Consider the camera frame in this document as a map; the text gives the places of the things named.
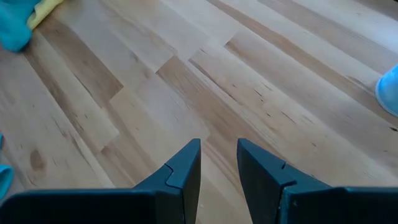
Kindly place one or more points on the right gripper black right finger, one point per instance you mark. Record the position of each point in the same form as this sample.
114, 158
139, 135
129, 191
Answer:
311, 207

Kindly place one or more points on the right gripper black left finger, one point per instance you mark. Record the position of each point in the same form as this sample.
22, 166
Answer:
124, 207

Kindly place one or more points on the teal microfiber towel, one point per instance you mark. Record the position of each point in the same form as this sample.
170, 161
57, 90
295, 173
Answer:
14, 31
4, 180

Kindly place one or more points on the yellow microfiber towel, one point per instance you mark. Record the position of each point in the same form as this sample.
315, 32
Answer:
43, 11

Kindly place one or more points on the white blue spray bottle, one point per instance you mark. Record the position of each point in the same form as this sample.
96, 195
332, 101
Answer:
390, 93

